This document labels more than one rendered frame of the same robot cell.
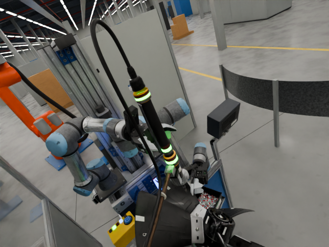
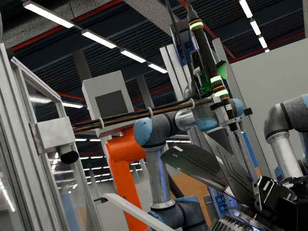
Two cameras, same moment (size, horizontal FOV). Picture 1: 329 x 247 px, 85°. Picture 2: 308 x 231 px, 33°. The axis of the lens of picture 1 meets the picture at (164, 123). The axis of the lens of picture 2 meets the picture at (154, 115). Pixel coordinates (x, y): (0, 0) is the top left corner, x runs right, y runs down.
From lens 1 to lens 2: 1.44 m
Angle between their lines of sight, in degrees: 47
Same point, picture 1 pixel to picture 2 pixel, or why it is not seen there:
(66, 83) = (180, 88)
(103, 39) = (268, 63)
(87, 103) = not seen: hidden behind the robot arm
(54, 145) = (140, 128)
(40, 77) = (186, 180)
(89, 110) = not seen: hidden behind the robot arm
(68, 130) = (158, 117)
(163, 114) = (275, 108)
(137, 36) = not seen: outside the picture
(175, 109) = (293, 103)
